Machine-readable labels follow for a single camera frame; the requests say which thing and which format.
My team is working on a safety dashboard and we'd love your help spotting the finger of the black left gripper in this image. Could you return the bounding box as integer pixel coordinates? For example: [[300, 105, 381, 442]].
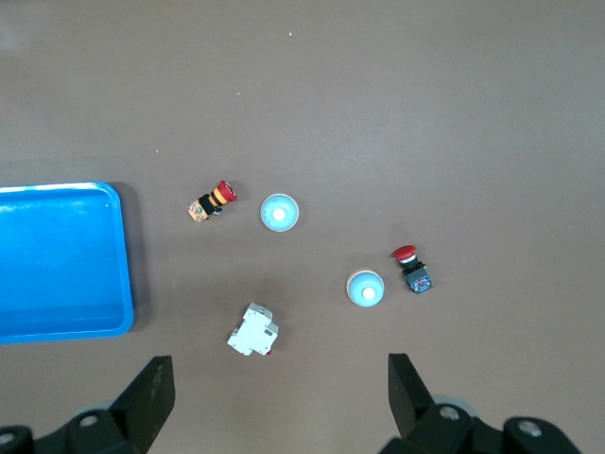
[[377, 352, 583, 454], [0, 355, 177, 454]]

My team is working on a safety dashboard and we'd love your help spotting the blue bell cream button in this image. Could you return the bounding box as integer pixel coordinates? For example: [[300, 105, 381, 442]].
[[259, 192, 301, 236], [345, 269, 387, 308]]

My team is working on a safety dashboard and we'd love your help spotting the white circuit breaker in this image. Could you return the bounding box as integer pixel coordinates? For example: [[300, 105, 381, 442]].
[[226, 301, 282, 358]]

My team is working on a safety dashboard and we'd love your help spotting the red mushroom push button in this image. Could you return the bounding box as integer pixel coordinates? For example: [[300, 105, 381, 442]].
[[390, 244, 435, 297]]

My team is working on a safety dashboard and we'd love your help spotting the blue plastic tray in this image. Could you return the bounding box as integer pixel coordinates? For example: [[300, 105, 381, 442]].
[[0, 181, 135, 346]]

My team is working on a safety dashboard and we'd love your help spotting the red yellow emergency stop button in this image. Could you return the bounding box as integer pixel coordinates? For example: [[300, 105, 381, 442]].
[[186, 179, 239, 225]]

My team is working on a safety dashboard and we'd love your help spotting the brown table cover mat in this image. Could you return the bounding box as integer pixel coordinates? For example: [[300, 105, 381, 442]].
[[0, 0, 605, 454]]

